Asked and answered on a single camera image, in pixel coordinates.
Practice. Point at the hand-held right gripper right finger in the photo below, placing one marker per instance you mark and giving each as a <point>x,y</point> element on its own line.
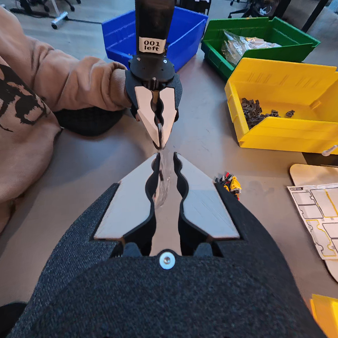
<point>208,211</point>

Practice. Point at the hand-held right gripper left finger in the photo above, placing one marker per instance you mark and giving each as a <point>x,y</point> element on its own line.
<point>127,211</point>

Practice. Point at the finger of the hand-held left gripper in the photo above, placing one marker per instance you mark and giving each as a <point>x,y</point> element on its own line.
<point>145,108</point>
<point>168,113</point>

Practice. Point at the pile of mixed small plastic parts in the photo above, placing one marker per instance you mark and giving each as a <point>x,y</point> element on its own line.
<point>229,185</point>

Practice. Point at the clear plastic bag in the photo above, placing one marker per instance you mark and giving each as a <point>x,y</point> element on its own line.
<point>162,174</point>

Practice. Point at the grey desk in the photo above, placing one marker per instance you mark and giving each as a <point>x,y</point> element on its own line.
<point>211,121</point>

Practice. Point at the blue storage bin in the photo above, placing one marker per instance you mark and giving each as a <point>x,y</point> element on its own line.
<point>185,37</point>

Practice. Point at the black armrest pad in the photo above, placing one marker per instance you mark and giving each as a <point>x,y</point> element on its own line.
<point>10,319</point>
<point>90,121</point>

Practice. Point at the heap of black connector pegs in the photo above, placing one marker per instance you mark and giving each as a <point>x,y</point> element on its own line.
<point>256,111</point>

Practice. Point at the clear bag of parts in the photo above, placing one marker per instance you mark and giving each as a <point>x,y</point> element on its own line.
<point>243,45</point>

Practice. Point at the yellow storage bin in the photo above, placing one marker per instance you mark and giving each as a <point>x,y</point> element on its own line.
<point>285,140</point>

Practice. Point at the white table leg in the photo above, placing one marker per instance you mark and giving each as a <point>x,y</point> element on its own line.
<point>59,20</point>

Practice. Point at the black office chair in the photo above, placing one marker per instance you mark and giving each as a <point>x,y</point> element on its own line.
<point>253,8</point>
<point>37,6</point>

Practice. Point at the person's beige printed sweatshirt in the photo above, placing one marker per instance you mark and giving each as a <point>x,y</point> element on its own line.
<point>21,137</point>

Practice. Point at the green storage bin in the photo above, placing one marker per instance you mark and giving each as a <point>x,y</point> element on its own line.
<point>296,50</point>

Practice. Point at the yellow flat box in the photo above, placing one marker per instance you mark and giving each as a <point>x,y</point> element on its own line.
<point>327,317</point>

